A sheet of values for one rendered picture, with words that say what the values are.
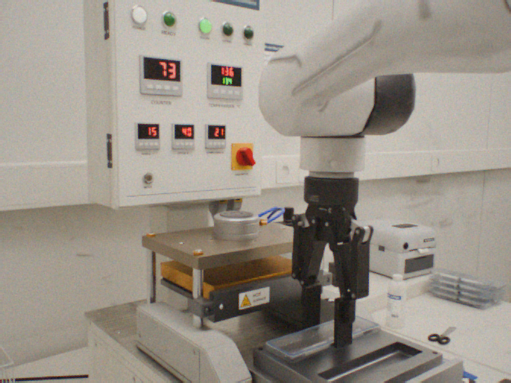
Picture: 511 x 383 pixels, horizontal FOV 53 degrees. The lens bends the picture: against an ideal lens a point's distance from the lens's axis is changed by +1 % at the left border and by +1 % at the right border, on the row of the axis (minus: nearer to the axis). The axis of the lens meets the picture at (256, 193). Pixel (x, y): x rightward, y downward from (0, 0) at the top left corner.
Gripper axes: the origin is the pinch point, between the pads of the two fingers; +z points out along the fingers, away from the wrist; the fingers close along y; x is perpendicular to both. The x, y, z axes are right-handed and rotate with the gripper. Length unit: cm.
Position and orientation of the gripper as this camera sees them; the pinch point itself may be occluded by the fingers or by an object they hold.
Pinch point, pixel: (326, 317)
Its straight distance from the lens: 75.4
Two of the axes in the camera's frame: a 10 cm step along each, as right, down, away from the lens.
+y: 6.2, 1.1, -7.8
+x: 7.8, -0.7, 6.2
